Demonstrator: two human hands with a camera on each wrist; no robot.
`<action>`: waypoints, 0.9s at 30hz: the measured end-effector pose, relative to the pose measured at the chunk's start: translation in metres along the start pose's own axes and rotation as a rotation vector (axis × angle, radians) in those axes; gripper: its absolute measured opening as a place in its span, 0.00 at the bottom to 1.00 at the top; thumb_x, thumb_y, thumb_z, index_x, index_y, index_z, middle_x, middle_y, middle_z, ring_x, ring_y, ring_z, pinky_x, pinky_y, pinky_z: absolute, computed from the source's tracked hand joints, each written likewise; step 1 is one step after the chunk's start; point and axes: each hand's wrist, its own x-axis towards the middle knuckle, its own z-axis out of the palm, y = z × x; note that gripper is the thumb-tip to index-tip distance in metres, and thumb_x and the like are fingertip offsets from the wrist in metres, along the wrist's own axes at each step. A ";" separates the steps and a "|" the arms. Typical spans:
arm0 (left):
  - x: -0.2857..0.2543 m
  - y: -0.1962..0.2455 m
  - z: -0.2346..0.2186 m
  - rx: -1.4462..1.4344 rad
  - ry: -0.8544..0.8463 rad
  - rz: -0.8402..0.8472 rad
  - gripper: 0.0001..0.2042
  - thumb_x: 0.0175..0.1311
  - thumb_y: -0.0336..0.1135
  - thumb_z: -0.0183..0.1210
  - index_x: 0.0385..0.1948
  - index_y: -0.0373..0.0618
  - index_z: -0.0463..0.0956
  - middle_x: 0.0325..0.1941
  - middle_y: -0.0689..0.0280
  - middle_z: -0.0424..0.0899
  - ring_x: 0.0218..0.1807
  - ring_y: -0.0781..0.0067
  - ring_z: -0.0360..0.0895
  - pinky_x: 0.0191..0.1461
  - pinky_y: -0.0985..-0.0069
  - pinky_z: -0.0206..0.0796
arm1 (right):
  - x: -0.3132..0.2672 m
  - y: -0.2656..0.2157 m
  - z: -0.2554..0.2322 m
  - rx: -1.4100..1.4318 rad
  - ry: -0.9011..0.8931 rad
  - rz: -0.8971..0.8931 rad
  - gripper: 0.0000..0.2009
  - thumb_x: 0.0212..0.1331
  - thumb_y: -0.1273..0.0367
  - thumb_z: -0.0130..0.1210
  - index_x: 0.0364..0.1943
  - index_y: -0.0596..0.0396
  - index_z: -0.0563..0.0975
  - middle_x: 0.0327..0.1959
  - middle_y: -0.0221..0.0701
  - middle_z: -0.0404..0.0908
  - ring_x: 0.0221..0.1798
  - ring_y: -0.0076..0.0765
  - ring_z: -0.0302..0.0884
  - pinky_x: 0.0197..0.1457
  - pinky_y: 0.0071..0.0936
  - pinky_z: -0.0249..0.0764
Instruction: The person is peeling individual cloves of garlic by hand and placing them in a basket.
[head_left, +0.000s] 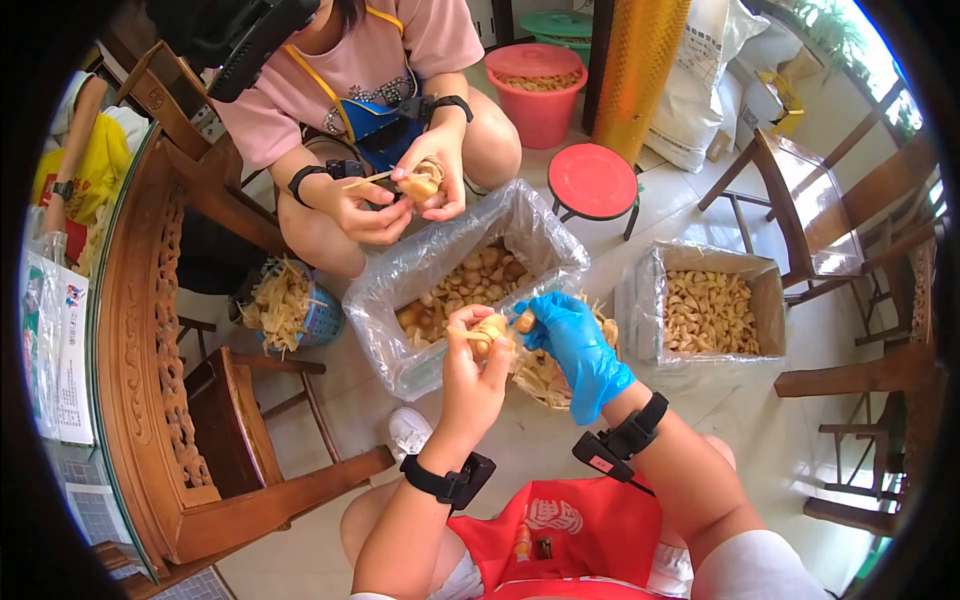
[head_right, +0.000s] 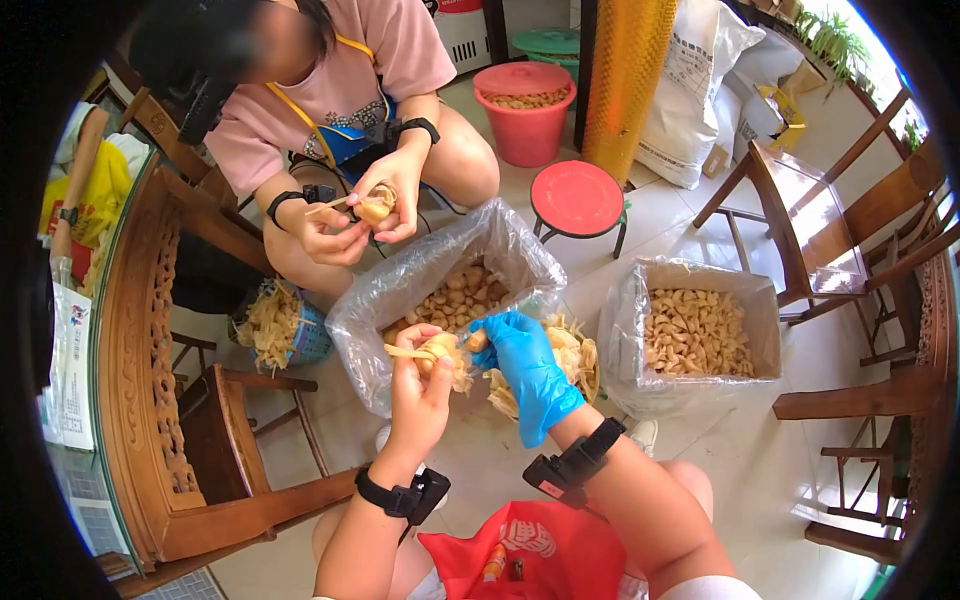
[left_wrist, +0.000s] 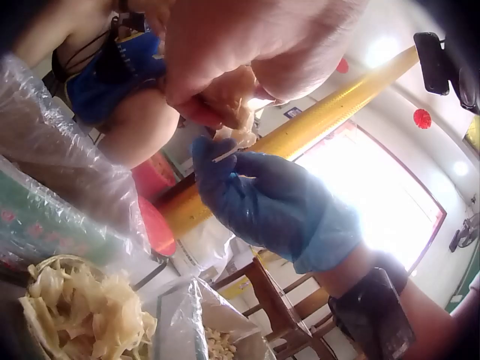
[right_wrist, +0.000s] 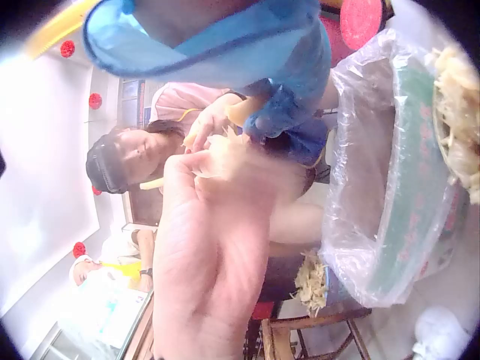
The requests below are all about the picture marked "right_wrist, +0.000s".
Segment wooden stool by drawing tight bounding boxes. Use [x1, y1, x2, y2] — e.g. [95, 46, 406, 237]
[261, 307, 374, 360]

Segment person's body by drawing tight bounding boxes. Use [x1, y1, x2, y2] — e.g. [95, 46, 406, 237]
[144, 81, 235, 132]

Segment person's right fingers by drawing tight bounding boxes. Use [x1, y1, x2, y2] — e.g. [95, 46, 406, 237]
[243, 81, 291, 141]

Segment glass display counter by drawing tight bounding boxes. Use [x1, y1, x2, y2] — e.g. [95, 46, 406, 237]
[39, 289, 155, 360]

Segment clear plastic bag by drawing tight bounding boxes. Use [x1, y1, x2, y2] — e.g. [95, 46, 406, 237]
[321, 28, 469, 309]

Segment person's legs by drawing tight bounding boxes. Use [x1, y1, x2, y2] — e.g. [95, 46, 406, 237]
[262, 120, 332, 263]

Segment yellow pole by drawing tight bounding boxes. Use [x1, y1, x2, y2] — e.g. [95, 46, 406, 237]
[23, 0, 99, 61]

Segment green patterned basin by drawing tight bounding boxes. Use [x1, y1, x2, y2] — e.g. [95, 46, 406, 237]
[326, 64, 465, 300]

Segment bamboo shoot husk strip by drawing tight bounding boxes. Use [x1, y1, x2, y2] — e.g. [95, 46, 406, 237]
[202, 127, 257, 180]

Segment person's left thumb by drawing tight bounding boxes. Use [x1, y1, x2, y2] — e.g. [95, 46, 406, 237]
[164, 153, 211, 180]

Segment white plastic bag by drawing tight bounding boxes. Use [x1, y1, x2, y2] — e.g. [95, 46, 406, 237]
[411, 306, 475, 360]

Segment pile of peeled bamboo husks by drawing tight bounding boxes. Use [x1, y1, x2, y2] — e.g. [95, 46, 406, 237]
[427, 45, 480, 205]

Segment dark framed window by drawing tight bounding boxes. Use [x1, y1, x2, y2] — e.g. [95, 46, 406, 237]
[118, 79, 158, 130]

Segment person's left fingers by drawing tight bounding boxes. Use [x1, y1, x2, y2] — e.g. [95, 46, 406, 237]
[190, 99, 232, 152]

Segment red plastic stool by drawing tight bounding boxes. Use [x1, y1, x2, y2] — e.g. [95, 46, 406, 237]
[321, 0, 394, 66]

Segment heap of husk scraps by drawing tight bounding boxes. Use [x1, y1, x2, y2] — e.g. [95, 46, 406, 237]
[292, 247, 332, 319]

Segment person's left hand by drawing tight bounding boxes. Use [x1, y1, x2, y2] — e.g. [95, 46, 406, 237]
[152, 99, 272, 360]

